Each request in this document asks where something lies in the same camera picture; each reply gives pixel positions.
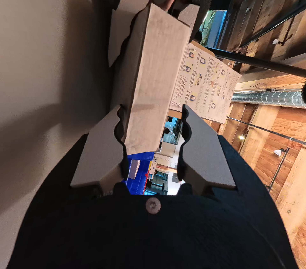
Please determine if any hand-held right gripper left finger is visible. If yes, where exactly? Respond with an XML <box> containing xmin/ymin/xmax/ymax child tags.
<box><xmin>70</xmin><ymin>104</ymin><xmax>131</xmax><ymax>194</ymax></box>

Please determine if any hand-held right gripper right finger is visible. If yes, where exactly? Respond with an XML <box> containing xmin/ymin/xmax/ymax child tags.
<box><xmin>176</xmin><ymin>104</ymin><xmax>237</xmax><ymax>194</ymax></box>

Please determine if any blue plastic bin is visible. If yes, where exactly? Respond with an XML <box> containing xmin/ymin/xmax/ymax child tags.
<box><xmin>123</xmin><ymin>152</ymin><xmax>155</xmax><ymax>196</ymax></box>

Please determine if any grey desk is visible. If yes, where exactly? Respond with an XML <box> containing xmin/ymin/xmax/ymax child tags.
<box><xmin>0</xmin><ymin>0</ymin><xmax>115</xmax><ymax>269</ymax></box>

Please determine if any person's left hand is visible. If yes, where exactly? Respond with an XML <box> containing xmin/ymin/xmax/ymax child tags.
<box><xmin>159</xmin><ymin>0</ymin><xmax>178</xmax><ymax>11</ymax></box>

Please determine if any printed instruction sheet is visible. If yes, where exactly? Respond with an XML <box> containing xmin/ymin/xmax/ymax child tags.
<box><xmin>168</xmin><ymin>43</ymin><xmax>242</xmax><ymax>124</ymax></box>

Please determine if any black pole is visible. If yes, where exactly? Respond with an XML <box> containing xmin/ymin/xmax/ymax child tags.
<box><xmin>203</xmin><ymin>46</ymin><xmax>306</xmax><ymax>76</ymax></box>

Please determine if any metal air duct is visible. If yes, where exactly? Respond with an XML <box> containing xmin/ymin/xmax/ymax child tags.
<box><xmin>231</xmin><ymin>91</ymin><xmax>306</xmax><ymax>109</ymax></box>

